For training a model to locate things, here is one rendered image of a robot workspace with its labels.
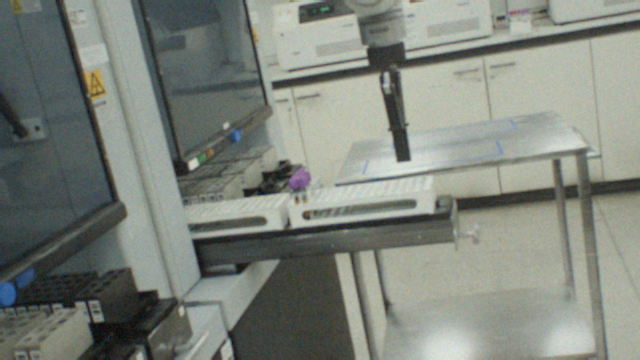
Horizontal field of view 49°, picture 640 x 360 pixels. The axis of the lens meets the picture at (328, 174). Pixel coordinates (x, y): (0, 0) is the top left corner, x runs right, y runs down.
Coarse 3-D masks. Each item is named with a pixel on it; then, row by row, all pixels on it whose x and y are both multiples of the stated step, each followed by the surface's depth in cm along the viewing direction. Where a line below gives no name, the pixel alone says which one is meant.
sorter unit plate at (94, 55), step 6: (84, 48) 118; (90, 48) 120; (96, 48) 121; (102, 48) 123; (84, 54) 118; (90, 54) 119; (96, 54) 121; (102, 54) 123; (84, 60) 117; (90, 60) 119; (96, 60) 121; (102, 60) 123; (108, 60) 124; (84, 66) 117
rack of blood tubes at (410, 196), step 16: (432, 176) 145; (320, 192) 150; (336, 192) 147; (352, 192) 146; (368, 192) 143; (384, 192) 141; (400, 192) 138; (416, 192) 137; (432, 192) 140; (288, 208) 144; (304, 208) 143; (320, 208) 142; (336, 208) 149; (352, 208) 148; (368, 208) 150; (384, 208) 149; (400, 208) 147; (416, 208) 138; (432, 208) 138; (304, 224) 144; (320, 224) 143
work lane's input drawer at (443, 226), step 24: (408, 216) 138; (432, 216) 137; (456, 216) 145; (192, 240) 150; (216, 240) 149; (240, 240) 148; (264, 240) 145; (288, 240) 144; (312, 240) 143; (336, 240) 142; (360, 240) 141; (384, 240) 139; (408, 240) 138; (432, 240) 137; (456, 240) 139; (216, 264) 149
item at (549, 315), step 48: (384, 144) 202; (432, 144) 191; (480, 144) 181; (528, 144) 172; (576, 144) 164; (384, 288) 224; (528, 288) 217; (384, 336) 205; (432, 336) 199; (480, 336) 194; (528, 336) 190; (576, 336) 185
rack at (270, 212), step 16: (192, 208) 157; (208, 208) 154; (224, 208) 152; (240, 208) 150; (256, 208) 147; (272, 208) 145; (192, 224) 158; (208, 224) 156; (224, 224) 159; (240, 224) 158; (256, 224) 155; (272, 224) 146
